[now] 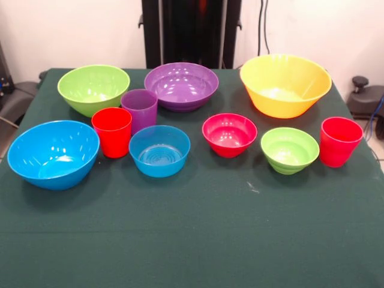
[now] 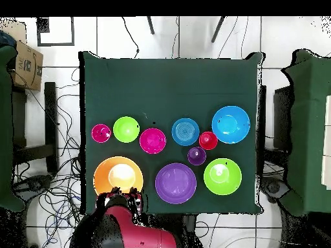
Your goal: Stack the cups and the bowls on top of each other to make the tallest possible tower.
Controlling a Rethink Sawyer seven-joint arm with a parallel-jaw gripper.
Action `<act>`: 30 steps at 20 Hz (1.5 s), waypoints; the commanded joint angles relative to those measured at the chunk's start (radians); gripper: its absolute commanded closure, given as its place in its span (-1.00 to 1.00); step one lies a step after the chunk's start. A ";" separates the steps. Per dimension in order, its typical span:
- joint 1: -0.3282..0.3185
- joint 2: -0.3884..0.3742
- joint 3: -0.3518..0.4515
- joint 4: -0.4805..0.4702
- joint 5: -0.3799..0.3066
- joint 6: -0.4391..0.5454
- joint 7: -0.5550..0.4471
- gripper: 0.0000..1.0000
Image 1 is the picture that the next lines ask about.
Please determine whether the large blue bowl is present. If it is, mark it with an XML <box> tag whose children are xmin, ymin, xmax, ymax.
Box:
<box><xmin>7</xmin><ymin>120</ymin><xmax>100</xmax><ymax>191</ymax></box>

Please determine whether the red cup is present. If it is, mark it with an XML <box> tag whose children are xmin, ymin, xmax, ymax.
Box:
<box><xmin>319</xmin><ymin>116</ymin><xmax>364</xmax><ymax>168</ymax></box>
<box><xmin>91</xmin><ymin>107</ymin><xmax>133</xmax><ymax>159</ymax></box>

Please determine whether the small blue bowl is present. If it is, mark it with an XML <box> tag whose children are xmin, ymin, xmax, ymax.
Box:
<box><xmin>128</xmin><ymin>125</ymin><xmax>191</xmax><ymax>178</ymax></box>

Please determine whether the grey stand base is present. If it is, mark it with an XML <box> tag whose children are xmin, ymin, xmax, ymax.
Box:
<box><xmin>347</xmin><ymin>85</ymin><xmax>384</xmax><ymax>121</ymax></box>
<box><xmin>0</xmin><ymin>80</ymin><xmax>40</xmax><ymax>127</ymax></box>

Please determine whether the large green bowl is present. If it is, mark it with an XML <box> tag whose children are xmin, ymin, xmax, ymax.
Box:
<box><xmin>57</xmin><ymin>64</ymin><xmax>131</xmax><ymax>118</ymax></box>

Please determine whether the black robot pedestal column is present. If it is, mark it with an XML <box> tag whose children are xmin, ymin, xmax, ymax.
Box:
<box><xmin>138</xmin><ymin>0</ymin><xmax>242</xmax><ymax>70</ymax></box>

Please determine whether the purple cup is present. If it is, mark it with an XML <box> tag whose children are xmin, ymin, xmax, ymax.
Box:
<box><xmin>120</xmin><ymin>88</ymin><xmax>158</xmax><ymax>136</ymax></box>

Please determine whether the large yellow bowl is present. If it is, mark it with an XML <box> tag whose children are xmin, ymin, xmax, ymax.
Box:
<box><xmin>239</xmin><ymin>53</ymin><xmax>332</xmax><ymax>119</ymax></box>

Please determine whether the purple bowl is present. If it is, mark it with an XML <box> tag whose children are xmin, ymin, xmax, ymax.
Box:
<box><xmin>143</xmin><ymin>62</ymin><xmax>220</xmax><ymax>113</ymax></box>

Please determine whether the small pink bowl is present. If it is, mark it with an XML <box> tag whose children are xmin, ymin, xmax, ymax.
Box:
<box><xmin>202</xmin><ymin>113</ymin><xmax>258</xmax><ymax>158</ymax></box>

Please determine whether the dark green tablecloth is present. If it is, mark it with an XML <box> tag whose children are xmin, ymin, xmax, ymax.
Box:
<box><xmin>0</xmin><ymin>68</ymin><xmax>384</xmax><ymax>288</ymax></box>

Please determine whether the black wall cable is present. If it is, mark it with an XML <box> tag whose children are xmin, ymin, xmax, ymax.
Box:
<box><xmin>257</xmin><ymin>0</ymin><xmax>271</xmax><ymax>56</ymax></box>

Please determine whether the black knob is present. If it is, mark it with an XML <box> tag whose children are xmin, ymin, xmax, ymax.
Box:
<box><xmin>352</xmin><ymin>76</ymin><xmax>370</xmax><ymax>94</ymax></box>

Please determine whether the small green bowl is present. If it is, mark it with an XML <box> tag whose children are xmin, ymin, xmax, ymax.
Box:
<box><xmin>260</xmin><ymin>127</ymin><xmax>320</xmax><ymax>175</ymax></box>

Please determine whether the black equipment box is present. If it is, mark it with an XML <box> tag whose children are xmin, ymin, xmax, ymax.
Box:
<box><xmin>0</xmin><ymin>41</ymin><xmax>15</xmax><ymax>97</ymax></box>

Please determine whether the blue cable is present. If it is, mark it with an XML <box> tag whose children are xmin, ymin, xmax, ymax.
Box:
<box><xmin>367</xmin><ymin>95</ymin><xmax>384</xmax><ymax>139</ymax></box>

